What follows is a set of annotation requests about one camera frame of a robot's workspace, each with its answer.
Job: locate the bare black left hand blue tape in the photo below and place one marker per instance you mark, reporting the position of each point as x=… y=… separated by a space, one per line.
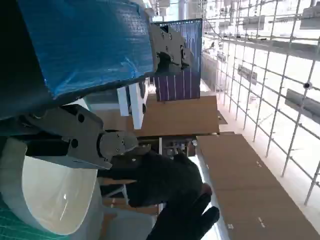
x=82 y=42

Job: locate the green cutting mat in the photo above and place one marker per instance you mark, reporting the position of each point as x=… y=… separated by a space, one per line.
x=10 y=225

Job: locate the brown wooden panel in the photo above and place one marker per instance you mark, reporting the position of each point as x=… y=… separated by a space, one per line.
x=245 y=180
x=180 y=115

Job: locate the white metal pipe frame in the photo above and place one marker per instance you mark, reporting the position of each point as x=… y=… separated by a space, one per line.
x=272 y=82

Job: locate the computer monitor purple screen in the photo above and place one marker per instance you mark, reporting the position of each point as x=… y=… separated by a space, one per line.
x=180 y=86

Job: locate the white furniture leg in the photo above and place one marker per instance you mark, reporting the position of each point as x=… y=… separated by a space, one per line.
x=136 y=105

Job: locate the black knitted gloved right hand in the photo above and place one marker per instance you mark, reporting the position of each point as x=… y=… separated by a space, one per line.
x=170 y=185

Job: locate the white square plate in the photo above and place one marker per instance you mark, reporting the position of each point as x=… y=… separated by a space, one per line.
x=57 y=190

